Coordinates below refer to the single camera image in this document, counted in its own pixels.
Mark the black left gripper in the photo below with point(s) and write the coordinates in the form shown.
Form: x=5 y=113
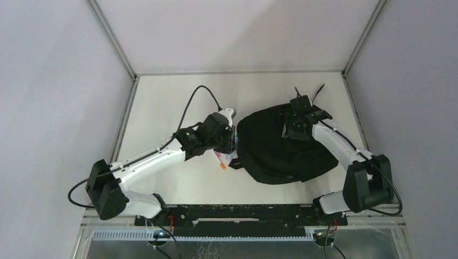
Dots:
x=230 y=145

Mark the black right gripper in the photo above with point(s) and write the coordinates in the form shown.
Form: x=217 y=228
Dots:
x=288 y=131

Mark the black student backpack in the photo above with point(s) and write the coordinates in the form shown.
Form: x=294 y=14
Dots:
x=270 y=159

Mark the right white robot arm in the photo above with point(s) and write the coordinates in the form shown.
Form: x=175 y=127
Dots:
x=368 y=181

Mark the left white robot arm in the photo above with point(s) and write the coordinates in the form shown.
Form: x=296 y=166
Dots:
x=110 y=187

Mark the orange capped white marker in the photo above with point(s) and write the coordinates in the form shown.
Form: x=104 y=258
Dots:
x=222 y=165

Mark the black front mounting rail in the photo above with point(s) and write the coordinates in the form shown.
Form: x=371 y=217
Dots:
x=243 y=220

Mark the white slotted cable duct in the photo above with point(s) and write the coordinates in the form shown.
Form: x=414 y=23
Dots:
x=161 y=235

